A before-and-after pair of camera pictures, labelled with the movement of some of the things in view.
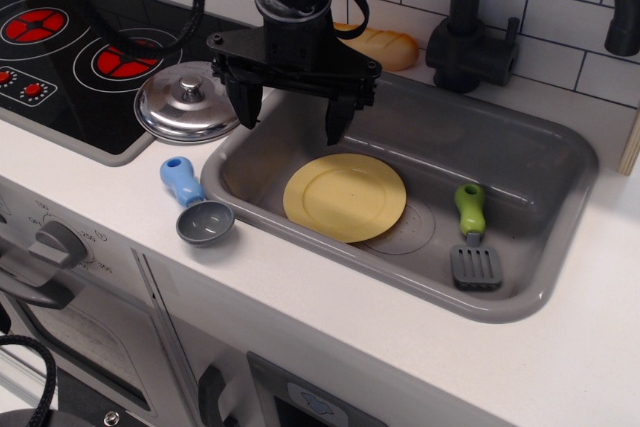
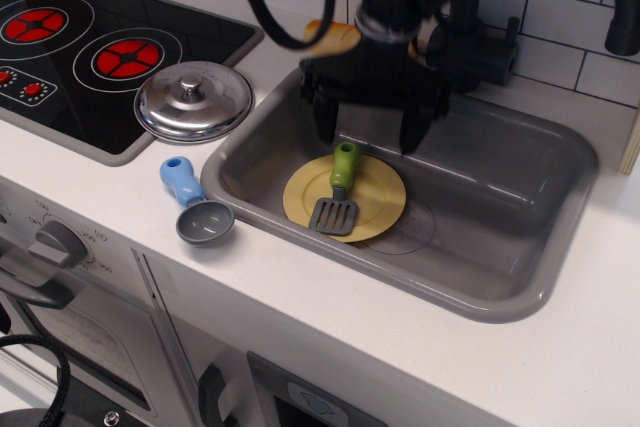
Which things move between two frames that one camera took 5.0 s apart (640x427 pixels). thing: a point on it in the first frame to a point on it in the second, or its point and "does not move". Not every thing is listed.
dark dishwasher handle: x=210 y=386 does not move
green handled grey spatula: x=474 y=267 to x=339 y=215
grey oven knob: x=59 y=244 does not move
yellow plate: x=346 y=197 does not move
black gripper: x=296 y=52 to x=392 y=72
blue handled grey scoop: x=204 y=223 does not move
